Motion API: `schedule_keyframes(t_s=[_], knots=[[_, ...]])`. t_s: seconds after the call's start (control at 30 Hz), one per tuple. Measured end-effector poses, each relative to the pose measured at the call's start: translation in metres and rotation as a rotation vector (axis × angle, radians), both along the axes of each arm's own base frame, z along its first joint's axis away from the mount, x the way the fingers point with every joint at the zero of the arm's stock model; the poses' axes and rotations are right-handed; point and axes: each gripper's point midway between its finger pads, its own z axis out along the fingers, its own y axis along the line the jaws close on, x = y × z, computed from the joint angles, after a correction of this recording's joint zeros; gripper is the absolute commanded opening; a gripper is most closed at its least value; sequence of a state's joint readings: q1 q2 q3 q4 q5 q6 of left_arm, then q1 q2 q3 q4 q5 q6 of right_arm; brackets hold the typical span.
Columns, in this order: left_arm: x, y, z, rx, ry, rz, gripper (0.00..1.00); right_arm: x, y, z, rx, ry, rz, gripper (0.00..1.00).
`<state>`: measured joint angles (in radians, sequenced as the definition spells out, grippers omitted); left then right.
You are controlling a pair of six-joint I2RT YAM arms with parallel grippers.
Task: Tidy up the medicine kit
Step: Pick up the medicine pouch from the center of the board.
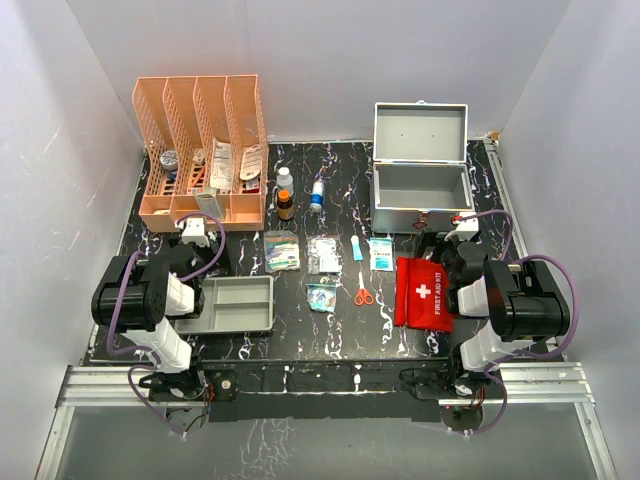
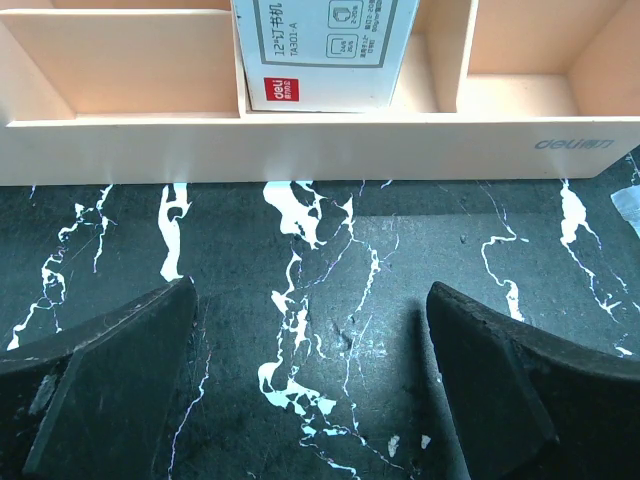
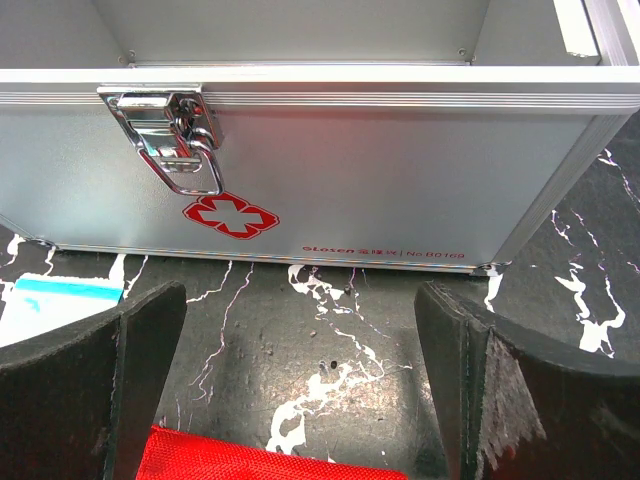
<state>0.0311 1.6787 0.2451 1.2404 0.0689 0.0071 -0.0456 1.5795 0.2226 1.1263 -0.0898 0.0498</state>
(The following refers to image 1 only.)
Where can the orange plastic file organizer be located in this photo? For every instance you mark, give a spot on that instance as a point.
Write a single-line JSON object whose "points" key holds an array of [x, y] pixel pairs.
{"points": [[187, 114]]}

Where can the small blue label bottle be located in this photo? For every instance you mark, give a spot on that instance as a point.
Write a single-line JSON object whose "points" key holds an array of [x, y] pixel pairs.
{"points": [[317, 196]]}

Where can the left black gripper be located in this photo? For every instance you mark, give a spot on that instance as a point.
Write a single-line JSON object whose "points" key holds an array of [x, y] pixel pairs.
{"points": [[222, 261]]}

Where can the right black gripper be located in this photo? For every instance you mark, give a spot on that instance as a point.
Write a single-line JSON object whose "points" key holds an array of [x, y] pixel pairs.
{"points": [[428, 238]]}

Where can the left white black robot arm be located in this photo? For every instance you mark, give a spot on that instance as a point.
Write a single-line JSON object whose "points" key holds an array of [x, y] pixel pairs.
{"points": [[138, 298]]}

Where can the red first aid pouch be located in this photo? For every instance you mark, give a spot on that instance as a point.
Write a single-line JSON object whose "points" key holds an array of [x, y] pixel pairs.
{"points": [[420, 296]]}

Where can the round blue tin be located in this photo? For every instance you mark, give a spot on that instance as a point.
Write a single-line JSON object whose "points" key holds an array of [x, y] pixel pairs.
{"points": [[169, 162]]}

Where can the white medicine box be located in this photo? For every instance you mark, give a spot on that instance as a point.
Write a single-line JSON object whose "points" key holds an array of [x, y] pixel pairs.
{"points": [[208, 202]]}

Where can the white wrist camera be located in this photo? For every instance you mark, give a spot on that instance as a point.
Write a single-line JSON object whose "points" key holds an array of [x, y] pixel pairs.
{"points": [[193, 231], [464, 231]]}

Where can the teal ointment tube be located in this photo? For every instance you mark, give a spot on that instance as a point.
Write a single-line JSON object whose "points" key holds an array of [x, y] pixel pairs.
{"points": [[356, 249]]}

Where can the medical gauze packet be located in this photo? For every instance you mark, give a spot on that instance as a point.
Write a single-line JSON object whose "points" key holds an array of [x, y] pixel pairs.
{"points": [[381, 254]]}

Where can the grey plastic divided tray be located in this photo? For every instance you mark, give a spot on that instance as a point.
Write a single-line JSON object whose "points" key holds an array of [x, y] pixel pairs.
{"points": [[233, 305]]}

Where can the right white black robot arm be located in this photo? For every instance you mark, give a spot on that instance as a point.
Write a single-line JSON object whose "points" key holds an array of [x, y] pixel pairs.
{"points": [[521, 302]]}

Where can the small bag of blue items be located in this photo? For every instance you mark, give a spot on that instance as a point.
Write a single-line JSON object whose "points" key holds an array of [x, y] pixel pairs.
{"points": [[322, 297]]}

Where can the white paper packet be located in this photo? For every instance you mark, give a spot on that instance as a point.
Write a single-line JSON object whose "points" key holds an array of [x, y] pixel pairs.
{"points": [[221, 170]]}

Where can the clear zip bag of wipes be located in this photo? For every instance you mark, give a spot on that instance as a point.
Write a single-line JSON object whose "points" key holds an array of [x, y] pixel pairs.
{"points": [[323, 256]]}

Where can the brown syrup bottle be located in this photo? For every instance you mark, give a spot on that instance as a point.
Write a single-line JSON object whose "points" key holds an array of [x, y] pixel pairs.
{"points": [[285, 205]]}

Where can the pink oval blister pack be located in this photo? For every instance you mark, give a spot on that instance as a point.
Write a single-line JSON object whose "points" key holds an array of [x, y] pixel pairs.
{"points": [[251, 163]]}

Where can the green bandage packet bag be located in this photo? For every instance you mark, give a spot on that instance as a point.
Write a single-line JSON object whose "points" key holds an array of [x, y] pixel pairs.
{"points": [[281, 251]]}

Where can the orange handled scissors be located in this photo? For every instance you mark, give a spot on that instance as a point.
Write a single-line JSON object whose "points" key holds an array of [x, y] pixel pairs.
{"points": [[363, 296]]}

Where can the aluminium frame rail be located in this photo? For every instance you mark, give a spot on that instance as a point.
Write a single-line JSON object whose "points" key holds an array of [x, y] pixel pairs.
{"points": [[342, 395]]}

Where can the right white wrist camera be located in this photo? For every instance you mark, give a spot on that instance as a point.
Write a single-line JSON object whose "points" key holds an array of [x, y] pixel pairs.
{"points": [[464, 231]]}

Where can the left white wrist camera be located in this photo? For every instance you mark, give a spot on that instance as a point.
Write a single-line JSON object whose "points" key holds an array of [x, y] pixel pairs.
{"points": [[193, 231]]}

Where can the grey metal medicine case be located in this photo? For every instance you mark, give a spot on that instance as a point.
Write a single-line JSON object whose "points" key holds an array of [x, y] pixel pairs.
{"points": [[420, 180]]}

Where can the white pill bottle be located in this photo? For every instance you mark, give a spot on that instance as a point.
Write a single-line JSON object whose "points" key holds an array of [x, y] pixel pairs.
{"points": [[285, 180]]}

